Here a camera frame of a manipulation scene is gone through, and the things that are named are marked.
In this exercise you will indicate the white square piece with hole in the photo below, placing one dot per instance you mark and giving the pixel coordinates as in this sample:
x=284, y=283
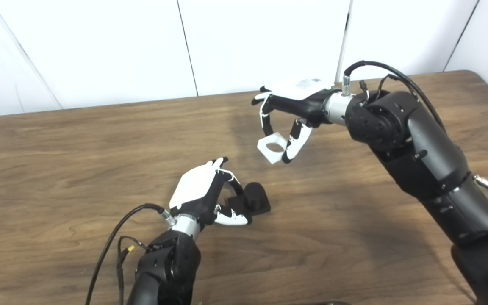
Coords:
x=271, y=157

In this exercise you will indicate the white and black right hand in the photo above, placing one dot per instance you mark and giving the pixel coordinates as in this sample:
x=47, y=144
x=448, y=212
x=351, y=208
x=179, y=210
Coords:
x=299, y=103

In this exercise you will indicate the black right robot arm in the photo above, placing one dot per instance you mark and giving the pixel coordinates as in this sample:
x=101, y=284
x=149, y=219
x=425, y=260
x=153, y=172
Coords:
x=430, y=165

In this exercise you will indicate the black peg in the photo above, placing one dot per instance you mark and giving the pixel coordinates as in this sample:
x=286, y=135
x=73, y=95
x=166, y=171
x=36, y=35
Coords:
x=254, y=199

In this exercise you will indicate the black robot torso edge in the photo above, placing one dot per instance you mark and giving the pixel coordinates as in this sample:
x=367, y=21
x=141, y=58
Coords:
x=320, y=303

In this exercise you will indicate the white and black left hand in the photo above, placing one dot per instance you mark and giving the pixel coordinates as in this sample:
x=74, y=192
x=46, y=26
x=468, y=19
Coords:
x=195, y=188

